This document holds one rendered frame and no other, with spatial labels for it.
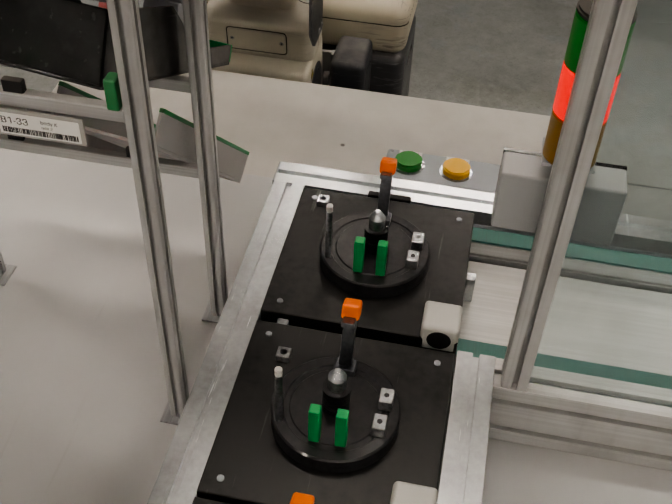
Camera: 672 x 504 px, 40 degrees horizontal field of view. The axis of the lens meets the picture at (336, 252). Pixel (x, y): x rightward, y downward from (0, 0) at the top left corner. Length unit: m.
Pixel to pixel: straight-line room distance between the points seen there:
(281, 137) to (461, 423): 0.70
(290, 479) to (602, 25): 0.53
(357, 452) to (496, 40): 2.76
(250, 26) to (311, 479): 1.08
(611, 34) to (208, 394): 0.58
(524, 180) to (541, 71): 2.55
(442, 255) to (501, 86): 2.16
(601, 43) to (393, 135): 0.83
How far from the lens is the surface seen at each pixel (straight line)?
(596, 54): 0.79
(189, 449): 1.02
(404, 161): 1.33
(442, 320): 1.09
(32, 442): 1.17
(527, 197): 0.91
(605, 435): 1.13
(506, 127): 1.62
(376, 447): 0.97
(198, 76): 1.01
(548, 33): 3.68
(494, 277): 1.25
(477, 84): 3.32
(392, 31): 2.07
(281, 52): 1.85
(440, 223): 1.24
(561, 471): 1.15
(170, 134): 1.04
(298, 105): 1.63
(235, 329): 1.12
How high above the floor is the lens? 1.79
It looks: 44 degrees down
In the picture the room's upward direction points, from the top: 3 degrees clockwise
